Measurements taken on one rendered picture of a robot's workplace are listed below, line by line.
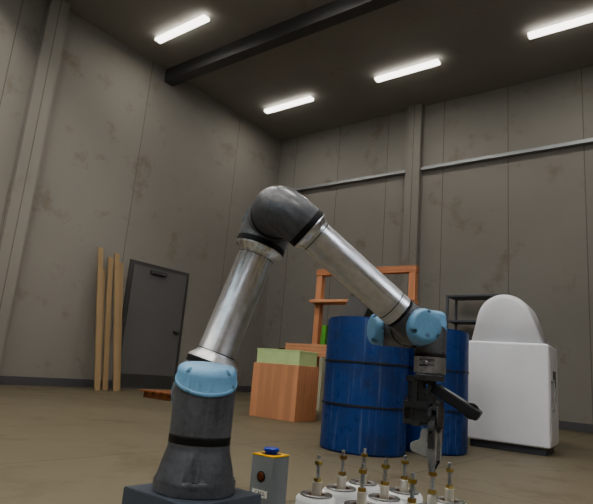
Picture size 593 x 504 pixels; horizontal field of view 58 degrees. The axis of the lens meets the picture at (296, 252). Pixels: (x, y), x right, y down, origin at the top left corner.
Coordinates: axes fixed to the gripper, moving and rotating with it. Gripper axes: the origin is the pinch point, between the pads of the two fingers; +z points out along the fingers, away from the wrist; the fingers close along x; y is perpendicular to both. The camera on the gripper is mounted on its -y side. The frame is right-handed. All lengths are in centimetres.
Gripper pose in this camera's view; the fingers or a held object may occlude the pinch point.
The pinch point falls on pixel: (435, 465)
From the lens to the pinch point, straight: 137.3
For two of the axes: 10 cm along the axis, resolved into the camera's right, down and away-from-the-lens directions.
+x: -4.6, -2.3, -8.6
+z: -0.8, 9.7, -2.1
